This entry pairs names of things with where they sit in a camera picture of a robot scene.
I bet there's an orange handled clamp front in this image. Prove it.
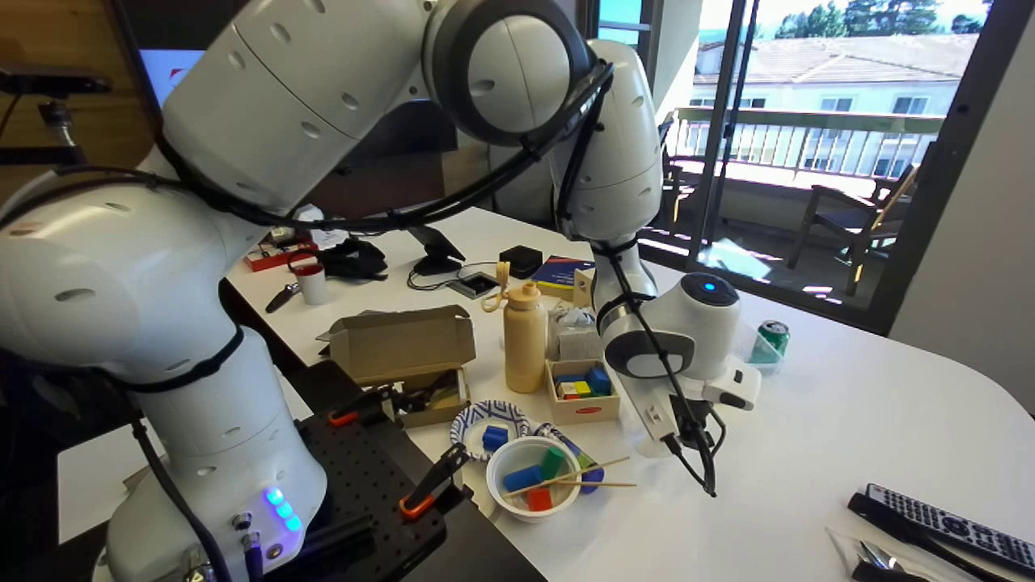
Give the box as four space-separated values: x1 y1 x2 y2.
398 444 470 520

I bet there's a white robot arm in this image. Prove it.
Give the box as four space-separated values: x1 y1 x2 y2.
0 0 736 582

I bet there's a black patterned keyboard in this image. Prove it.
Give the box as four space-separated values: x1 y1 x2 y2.
847 481 1035 577

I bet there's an outdoor patio chair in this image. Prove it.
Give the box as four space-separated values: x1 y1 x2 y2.
789 166 918 288

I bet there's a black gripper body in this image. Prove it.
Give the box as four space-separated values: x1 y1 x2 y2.
668 396 723 453

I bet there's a blue and yellow book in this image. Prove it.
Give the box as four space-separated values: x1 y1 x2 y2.
529 255 591 301

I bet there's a white bowl with blocks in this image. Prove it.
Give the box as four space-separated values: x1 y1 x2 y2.
485 438 579 520

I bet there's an orange handled clamp rear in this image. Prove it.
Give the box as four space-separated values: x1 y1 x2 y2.
326 391 395 426

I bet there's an open cardboard box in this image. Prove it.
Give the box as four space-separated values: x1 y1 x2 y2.
330 304 477 426

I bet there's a teal can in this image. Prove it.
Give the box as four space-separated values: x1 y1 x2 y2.
749 319 789 368

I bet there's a blue patterned plate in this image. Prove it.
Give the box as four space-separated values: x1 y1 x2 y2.
451 400 526 463

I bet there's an orange handled clamp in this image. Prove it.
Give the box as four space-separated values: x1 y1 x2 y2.
398 444 470 520
326 391 395 426

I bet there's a black phone on pad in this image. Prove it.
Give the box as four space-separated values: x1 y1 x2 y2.
446 271 498 299

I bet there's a clear plastic container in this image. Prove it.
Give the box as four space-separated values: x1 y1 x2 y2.
547 304 603 361

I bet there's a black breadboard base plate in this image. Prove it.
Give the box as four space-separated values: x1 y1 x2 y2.
205 358 547 582

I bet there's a black monitor stand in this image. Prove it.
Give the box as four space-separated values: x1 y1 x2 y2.
411 227 467 276

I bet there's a black square device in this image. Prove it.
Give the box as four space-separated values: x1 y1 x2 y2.
502 247 543 279

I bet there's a tall wooden bottle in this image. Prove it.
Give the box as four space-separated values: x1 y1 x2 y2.
483 261 547 396

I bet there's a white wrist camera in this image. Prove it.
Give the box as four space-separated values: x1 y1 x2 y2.
703 358 763 412

